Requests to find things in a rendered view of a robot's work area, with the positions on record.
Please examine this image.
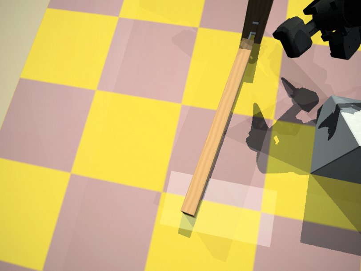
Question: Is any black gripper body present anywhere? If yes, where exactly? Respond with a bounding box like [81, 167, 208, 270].
[276, 0, 354, 58]

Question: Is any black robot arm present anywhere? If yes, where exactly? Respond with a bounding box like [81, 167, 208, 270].
[321, 0, 361, 60]

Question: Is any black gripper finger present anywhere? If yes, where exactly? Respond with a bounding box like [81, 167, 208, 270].
[303, 0, 320, 15]
[272, 30, 279, 40]

